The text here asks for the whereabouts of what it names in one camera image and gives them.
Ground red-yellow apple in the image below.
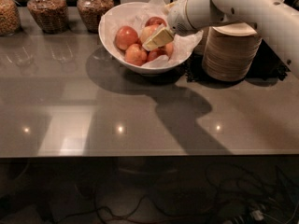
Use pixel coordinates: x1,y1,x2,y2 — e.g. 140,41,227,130
139,24,159,43

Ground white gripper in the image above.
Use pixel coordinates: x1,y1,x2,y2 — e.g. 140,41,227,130
142,0,199,51

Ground glass cereal jar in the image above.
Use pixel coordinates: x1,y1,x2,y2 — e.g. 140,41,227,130
27,0,68,34
77,0,114,33
0,0,21,36

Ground stack paper bowls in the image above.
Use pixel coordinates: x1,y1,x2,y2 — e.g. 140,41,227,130
202,23,262,82
193,29,208,55

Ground red apple back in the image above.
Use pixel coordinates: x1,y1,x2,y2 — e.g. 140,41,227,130
145,17,166,26

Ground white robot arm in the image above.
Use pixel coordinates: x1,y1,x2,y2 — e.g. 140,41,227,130
143,0,299,77

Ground black floor cables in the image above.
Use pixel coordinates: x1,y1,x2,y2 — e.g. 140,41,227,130
59,161,299,224

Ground red apple front right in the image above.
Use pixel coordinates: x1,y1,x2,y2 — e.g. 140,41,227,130
147,49,166,62

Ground left glass cereal jar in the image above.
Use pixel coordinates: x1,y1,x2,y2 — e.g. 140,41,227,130
0,0,21,36

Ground black mat under stacks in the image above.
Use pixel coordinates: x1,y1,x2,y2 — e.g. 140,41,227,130
184,41,290,83

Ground back stack paper bowls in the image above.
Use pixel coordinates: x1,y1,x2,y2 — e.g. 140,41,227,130
193,29,208,55

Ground white paper liner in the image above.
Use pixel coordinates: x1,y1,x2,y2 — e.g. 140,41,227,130
102,0,204,69

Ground red apple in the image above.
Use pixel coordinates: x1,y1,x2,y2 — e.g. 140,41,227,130
145,17,166,26
147,49,166,62
115,26,138,50
124,44,148,66
163,42,174,58

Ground red apple front left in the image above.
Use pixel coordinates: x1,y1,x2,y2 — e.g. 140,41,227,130
124,44,148,66

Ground right glass cereal jar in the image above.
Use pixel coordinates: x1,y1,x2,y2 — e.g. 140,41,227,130
77,0,114,33

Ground front stack paper bowls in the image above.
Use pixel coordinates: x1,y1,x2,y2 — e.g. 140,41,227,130
202,23,262,82

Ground middle glass cereal jar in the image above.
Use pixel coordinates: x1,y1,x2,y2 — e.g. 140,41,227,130
27,0,68,34

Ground white ceramic bowl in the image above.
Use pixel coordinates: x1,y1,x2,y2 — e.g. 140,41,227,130
98,1,194,77

